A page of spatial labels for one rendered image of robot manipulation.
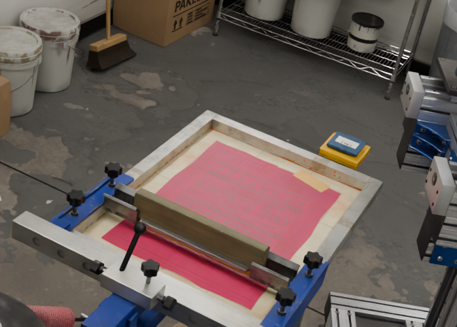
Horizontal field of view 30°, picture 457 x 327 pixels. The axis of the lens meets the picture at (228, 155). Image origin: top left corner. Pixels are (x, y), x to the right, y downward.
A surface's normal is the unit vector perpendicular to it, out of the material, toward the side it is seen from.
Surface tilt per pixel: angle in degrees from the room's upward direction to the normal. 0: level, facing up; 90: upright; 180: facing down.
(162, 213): 90
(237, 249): 90
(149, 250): 0
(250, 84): 0
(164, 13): 90
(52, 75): 93
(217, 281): 0
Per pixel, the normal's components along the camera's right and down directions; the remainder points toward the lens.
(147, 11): -0.47, 0.40
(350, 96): 0.18, -0.83
